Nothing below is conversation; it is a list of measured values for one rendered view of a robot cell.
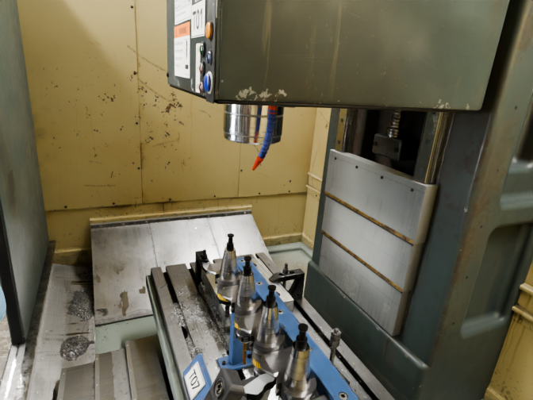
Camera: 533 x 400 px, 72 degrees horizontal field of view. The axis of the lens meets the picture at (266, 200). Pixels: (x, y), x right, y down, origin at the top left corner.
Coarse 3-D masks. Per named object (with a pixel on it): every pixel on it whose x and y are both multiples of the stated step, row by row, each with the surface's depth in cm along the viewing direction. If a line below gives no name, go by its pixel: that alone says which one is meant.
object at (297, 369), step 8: (296, 352) 54; (304, 352) 54; (288, 360) 56; (296, 360) 55; (304, 360) 54; (288, 368) 56; (296, 368) 55; (304, 368) 55; (288, 376) 56; (296, 376) 55; (304, 376) 55; (288, 384) 56; (296, 384) 55; (304, 384) 55
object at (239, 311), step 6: (234, 300) 76; (258, 300) 77; (234, 306) 76; (252, 306) 75; (258, 306) 75; (234, 312) 77; (240, 312) 74; (246, 312) 73; (252, 312) 74; (258, 312) 76
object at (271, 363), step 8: (272, 352) 64; (280, 352) 64; (288, 352) 64; (264, 360) 62; (272, 360) 62; (280, 360) 62; (264, 368) 61; (272, 368) 61; (280, 368) 61; (272, 376) 60
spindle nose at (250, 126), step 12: (228, 108) 93; (240, 108) 90; (252, 108) 90; (264, 108) 90; (228, 120) 94; (240, 120) 91; (252, 120) 91; (264, 120) 91; (276, 120) 93; (228, 132) 94; (240, 132) 92; (252, 132) 92; (264, 132) 92; (276, 132) 95
